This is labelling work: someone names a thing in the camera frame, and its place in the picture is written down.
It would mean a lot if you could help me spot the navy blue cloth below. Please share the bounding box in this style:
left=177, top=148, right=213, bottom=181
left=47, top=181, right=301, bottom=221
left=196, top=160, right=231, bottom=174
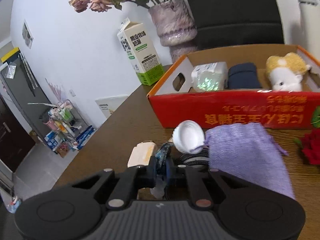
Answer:
left=227, top=62, right=262, bottom=89

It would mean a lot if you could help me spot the white plush toy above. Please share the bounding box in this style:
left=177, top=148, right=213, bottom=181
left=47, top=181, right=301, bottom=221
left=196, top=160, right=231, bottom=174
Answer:
left=266, top=53, right=311, bottom=92

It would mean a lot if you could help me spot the purple flower vase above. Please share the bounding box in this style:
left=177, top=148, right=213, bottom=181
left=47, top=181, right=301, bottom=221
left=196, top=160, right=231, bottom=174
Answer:
left=149, top=0, right=198, bottom=62

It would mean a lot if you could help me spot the blue patterned small item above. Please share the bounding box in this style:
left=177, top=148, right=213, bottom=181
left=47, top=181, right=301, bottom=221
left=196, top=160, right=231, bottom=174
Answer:
left=150, top=141, right=174, bottom=199

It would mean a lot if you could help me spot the grey refrigerator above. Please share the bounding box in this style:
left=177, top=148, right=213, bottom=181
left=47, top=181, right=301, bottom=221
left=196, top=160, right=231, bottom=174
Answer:
left=1, top=51, right=51, bottom=140

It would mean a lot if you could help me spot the purple knitted cloth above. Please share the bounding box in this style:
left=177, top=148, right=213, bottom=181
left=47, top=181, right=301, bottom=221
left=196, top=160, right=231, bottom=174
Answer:
left=205, top=122, right=295, bottom=199

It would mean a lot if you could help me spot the white thermos bottle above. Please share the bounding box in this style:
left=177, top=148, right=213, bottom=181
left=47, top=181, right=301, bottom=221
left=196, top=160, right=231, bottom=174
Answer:
left=298, top=0, right=319, bottom=59

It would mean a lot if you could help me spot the wire storage rack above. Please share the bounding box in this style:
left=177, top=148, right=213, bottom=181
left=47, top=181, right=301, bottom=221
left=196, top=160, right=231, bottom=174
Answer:
left=40, top=100, right=95, bottom=158

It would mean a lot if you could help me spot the white jar lid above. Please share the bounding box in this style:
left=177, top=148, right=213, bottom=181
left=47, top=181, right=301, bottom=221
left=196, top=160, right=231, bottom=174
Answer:
left=172, top=120, right=205, bottom=154

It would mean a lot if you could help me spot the black paper bag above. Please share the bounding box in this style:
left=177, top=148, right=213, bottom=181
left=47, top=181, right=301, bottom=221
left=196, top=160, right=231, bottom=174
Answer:
left=187, top=0, right=284, bottom=49

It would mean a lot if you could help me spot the wrapped tissue pack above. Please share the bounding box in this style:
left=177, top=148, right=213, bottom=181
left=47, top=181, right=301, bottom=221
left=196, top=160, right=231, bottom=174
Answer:
left=191, top=62, right=228, bottom=92

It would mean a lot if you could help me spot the red cardboard box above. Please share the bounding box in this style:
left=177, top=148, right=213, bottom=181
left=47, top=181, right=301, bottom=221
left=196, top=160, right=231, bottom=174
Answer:
left=147, top=44, right=319, bottom=129

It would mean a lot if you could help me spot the red artificial rose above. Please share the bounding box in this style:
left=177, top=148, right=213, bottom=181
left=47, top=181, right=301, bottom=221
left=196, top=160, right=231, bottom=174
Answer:
left=294, top=128, right=320, bottom=166

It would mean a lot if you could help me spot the cream toy bread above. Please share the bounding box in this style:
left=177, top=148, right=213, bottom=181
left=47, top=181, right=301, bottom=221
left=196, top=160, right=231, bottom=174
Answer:
left=127, top=141, right=158, bottom=167

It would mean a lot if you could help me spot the green white milk carton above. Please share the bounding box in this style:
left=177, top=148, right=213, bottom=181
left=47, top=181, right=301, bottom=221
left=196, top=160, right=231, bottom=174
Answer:
left=117, top=18, right=164, bottom=86

